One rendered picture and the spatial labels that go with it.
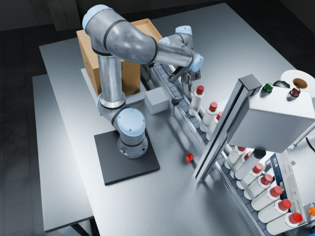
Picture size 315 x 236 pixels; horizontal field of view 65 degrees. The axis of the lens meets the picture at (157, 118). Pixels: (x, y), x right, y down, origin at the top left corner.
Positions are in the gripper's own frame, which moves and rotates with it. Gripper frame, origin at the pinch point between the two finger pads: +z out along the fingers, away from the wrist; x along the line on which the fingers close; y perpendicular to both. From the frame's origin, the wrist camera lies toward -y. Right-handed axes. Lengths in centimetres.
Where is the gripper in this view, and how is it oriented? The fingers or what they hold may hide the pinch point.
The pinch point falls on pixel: (187, 95)
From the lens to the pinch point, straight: 134.7
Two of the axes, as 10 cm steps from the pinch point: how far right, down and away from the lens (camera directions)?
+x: -4.0, -3.8, 8.3
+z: 1.7, 8.7, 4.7
